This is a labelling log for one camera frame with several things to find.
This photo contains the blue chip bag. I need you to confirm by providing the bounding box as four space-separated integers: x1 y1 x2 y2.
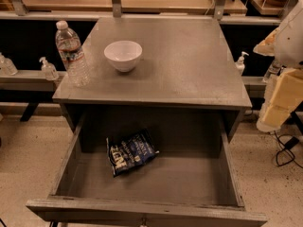
106 129 159 177

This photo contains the wooden shelf with metal posts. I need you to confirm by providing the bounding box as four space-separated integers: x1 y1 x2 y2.
0 0 298 24

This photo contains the left hand sanitizer pump bottle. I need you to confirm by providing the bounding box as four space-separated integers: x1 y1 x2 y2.
39 57 59 80

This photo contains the open grey wooden drawer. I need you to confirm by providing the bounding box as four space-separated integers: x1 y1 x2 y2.
27 113 267 227

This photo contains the far left sanitizer bottle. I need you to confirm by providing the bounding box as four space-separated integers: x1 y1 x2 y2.
0 52 18 76

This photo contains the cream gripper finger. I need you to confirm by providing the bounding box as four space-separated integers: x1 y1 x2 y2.
257 104 290 132
270 69 303 112

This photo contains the grey wooden cabinet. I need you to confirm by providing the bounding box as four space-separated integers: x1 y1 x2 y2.
53 16 251 138

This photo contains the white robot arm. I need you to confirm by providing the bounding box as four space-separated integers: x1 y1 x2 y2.
254 0 303 132

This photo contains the clear plastic water bottle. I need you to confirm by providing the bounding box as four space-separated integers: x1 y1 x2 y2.
55 21 90 87

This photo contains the small background water bottle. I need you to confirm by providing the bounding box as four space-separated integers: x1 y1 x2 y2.
262 60 281 82

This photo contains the white ceramic bowl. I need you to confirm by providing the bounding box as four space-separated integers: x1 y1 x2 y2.
104 41 143 72

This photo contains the right hand sanitizer pump bottle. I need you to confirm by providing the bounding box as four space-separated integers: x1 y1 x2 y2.
235 51 248 75

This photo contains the hand sanitizer pump bottle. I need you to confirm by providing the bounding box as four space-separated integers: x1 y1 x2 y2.
235 51 248 75
39 57 59 80

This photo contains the black cable on floor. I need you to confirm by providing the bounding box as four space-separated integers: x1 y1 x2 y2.
273 131 303 169

